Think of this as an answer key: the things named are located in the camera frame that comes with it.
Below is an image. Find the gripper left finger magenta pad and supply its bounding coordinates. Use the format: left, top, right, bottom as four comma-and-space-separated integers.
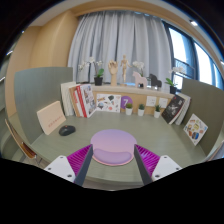
45, 145, 93, 186

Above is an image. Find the small plant white pot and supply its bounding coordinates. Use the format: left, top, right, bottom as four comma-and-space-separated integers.
154, 105, 161, 118
125, 103, 133, 115
138, 104, 145, 116

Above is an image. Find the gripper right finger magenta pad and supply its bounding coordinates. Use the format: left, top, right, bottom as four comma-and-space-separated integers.
134, 145, 181, 185

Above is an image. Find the light wooden horse figure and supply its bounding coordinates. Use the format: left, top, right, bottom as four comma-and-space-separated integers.
133, 72, 147, 89

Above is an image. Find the white book stack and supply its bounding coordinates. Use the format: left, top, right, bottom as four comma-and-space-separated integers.
61, 81, 76, 116

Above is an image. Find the dark horse figure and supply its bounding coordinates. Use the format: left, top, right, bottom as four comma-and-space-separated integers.
149, 74, 162, 88

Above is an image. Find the wooden hand model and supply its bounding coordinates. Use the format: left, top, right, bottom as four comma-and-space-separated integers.
108, 60, 118, 86

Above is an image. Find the grey curtain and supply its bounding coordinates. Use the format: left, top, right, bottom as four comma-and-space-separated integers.
68, 11, 171, 82

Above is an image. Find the black cover book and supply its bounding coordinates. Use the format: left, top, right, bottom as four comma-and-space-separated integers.
162, 95, 185, 124

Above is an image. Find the beige card box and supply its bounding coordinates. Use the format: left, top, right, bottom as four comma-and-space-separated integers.
37, 101, 66, 135

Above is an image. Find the white orchid black pot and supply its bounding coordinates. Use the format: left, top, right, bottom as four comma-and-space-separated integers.
78, 56, 104, 86
165, 66, 184, 94

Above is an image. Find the wooden artist mannequin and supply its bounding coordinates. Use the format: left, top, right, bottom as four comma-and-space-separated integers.
120, 56, 130, 82

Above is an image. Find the black computer mouse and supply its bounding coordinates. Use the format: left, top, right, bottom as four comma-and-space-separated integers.
59, 125, 76, 136

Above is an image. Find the illustrated white card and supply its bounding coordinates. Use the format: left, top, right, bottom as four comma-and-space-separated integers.
96, 94, 121, 113

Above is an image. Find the red spine book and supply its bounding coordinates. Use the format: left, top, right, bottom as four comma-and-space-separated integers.
76, 84, 96, 118

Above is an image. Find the white note card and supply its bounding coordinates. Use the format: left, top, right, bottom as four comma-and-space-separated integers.
159, 98, 168, 108
146, 96, 157, 107

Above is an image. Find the purple number seven disc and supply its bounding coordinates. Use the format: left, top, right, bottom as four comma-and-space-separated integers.
121, 96, 133, 109

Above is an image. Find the purple mouse pad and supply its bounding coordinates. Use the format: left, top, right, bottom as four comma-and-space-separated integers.
91, 129, 137, 166

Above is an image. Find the colourful illustrated book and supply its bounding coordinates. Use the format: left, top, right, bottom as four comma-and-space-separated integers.
184, 114, 208, 145

